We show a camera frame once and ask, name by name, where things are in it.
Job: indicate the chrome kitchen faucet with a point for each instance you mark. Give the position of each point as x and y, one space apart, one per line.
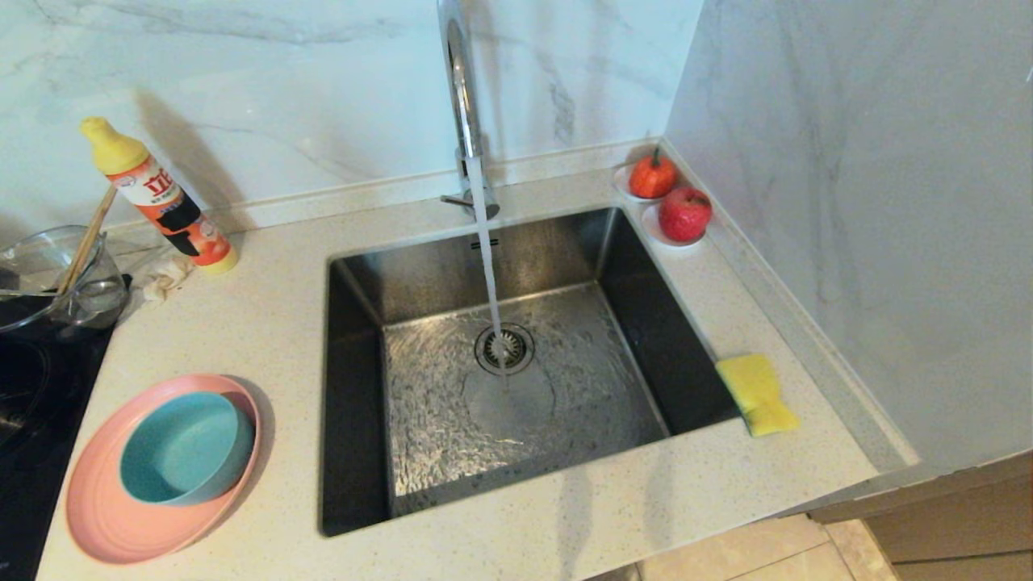
462 105

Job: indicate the yellow-capped orange dish soap bottle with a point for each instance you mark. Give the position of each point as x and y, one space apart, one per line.
121 157

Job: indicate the wooden chopstick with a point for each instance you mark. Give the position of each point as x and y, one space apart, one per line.
91 242
85 242

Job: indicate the stainless steel sink basin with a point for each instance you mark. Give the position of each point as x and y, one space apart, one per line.
565 258

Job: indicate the yellow sponge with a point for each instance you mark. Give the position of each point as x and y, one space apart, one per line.
759 394

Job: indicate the round metal drain strainer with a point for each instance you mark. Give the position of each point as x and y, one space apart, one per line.
516 349

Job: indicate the small white dish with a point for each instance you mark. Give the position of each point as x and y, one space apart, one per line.
650 226
620 184

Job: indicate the orange persimmon fruit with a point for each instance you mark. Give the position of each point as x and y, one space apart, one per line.
652 177

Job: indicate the red apple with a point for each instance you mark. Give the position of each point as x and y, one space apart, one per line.
684 215

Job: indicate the crumpled white tissue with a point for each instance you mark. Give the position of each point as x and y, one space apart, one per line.
165 278

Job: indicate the teal bowl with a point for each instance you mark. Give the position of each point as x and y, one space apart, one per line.
186 452

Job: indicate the pink plate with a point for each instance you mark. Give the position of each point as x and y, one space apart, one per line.
97 508

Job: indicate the clear glass bowl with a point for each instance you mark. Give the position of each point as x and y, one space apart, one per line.
32 266

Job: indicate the wooden cabinet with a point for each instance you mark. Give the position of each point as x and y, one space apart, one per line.
952 524

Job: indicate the black induction cooktop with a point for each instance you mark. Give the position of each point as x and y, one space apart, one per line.
36 420

